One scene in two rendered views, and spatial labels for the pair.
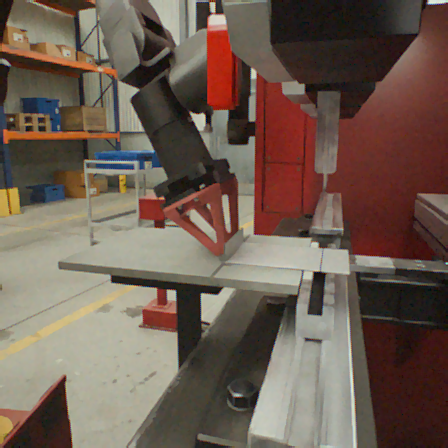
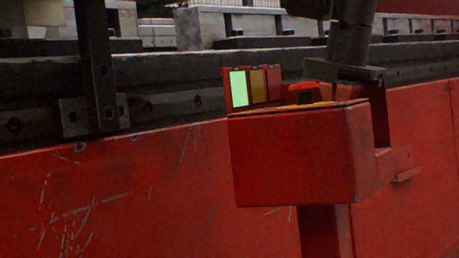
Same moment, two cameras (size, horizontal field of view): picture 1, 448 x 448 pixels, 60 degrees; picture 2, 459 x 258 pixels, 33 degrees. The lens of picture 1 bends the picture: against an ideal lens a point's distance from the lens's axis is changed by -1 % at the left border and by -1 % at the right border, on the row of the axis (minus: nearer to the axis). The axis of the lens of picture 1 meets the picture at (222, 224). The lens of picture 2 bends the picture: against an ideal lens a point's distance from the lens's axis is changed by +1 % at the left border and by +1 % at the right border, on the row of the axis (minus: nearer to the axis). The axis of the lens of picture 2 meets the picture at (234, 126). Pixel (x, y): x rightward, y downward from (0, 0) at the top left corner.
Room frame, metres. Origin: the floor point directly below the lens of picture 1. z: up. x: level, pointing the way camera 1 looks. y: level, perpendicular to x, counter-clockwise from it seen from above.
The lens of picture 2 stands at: (1.37, 0.50, 0.81)
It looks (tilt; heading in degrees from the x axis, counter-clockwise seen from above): 3 degrees down; 197
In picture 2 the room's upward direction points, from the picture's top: 6 degrees counter-clockwise
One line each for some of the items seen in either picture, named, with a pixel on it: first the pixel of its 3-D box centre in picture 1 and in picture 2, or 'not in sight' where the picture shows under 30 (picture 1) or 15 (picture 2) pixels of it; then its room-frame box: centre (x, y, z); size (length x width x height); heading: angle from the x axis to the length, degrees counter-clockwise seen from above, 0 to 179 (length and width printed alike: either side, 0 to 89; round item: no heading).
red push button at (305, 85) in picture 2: not in sight; (304, 96); (0.40, 0.29, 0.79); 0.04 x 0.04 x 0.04
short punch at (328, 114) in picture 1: (327, 143); not in sight; (0.42, -0.11, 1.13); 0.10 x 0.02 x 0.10; 164
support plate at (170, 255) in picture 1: (196, 252); not in sight; (0.46, 0.03, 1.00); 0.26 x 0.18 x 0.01; 74
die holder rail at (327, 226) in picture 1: (328, 224); not in sight; (0.95, -0.26, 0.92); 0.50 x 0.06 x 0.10; 164
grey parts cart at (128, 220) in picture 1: (141, 205); not in sight; (3.89, 0.81, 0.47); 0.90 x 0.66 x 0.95; 155
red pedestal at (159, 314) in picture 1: (160, 259); not in sight; (2.28, 0.37, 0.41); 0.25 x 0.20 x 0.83; 74
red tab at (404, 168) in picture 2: not in sight; (404, 163); (-0.52, 0.32, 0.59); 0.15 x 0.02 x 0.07; 164
